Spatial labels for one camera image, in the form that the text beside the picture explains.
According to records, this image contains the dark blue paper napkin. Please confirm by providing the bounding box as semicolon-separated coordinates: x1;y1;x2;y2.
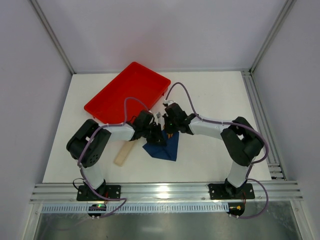
142;130;180;162

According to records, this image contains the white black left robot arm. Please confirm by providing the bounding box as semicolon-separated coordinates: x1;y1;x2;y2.
66;110;165;190

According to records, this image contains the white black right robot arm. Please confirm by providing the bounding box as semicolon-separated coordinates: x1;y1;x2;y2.
163;101;267;198

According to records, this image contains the red plastic tray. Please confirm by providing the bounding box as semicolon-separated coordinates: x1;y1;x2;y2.
84;62;171;124

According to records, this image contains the left black controller board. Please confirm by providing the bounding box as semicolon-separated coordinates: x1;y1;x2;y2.
87;203;107;218

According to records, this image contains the black controller board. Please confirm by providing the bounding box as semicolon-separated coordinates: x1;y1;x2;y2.
227;202;245;217
87;203;107;218

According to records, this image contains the right black controller board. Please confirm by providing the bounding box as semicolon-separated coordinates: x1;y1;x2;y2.
227;202;245;217

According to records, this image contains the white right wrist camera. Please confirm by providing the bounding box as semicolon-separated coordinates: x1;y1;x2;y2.
163;99;174;107

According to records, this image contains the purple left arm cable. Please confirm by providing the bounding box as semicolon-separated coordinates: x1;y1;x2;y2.
76;97;151;221

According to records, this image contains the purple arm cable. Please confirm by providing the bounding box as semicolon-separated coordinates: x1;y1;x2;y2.
76;97;151;221
164;81;270;220

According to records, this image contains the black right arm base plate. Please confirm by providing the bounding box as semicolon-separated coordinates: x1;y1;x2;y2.
208;182;255;200

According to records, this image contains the white slotted cable duct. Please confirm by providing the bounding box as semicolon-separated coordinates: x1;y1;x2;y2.
41;202;229;214

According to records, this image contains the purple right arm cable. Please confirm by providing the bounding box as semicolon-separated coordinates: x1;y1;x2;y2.
164;81;270;220

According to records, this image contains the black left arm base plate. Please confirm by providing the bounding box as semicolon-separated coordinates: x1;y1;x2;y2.
76;184;122;202

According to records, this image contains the aluminium right side rail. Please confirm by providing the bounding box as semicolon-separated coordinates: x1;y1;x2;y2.
241;71;287;181

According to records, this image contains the aluminium rail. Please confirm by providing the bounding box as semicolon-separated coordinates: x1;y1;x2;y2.
29;180;303;203
241;71;287;181

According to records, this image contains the aluminium front rail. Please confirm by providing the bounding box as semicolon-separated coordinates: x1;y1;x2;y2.
29;180;303;203

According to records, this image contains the aluminium right corner post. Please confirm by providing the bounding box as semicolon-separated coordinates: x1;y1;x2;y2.
249;0;296;75

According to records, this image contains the aluminium corner post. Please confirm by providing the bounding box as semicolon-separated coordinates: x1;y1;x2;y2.
28;0;76;75
249;0;296;75

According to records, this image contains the aluminium left corner post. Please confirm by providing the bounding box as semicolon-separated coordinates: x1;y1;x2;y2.
28;0;76;75

